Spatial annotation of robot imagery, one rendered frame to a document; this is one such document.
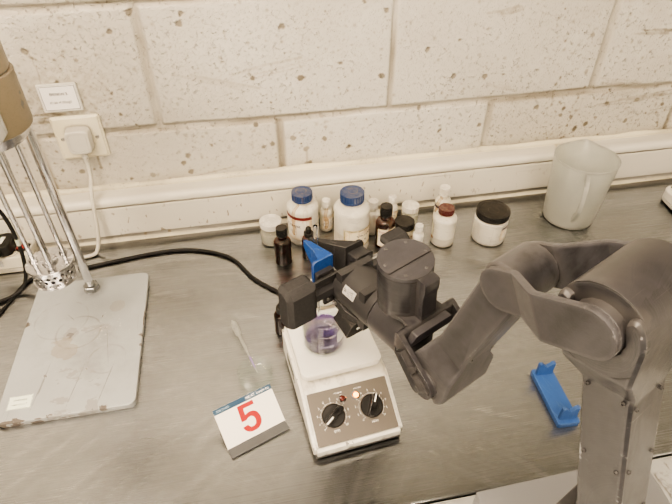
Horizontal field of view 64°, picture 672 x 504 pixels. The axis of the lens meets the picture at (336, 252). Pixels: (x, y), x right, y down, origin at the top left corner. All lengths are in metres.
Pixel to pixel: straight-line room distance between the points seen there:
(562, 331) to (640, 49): 1.04
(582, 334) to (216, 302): 0.76
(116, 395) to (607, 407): 0.70
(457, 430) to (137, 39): 0.82
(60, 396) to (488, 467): 0.64
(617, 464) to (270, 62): 0.85
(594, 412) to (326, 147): 0.84
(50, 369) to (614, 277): 0.84
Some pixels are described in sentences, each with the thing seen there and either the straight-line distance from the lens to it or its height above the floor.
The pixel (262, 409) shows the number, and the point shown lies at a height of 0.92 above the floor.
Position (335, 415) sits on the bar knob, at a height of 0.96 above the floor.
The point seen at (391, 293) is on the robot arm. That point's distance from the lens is 0.53.
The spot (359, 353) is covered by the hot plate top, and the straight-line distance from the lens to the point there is 0.79.
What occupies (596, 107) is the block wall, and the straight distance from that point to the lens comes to 1.35.
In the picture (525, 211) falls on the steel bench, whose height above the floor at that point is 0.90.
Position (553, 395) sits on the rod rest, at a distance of 0.91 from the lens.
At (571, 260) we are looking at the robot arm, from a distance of 0.42.
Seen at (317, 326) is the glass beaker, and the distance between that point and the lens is 0.74.
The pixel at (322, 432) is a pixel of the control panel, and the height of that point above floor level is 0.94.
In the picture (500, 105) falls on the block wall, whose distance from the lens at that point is 1.22.
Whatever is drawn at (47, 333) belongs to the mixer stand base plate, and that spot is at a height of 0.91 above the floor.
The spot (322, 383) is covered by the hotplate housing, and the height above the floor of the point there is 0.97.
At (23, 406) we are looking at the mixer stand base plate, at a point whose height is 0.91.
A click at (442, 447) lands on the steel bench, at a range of 0.83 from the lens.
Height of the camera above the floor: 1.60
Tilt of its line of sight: 40 degrees down
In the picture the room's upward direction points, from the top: straight up
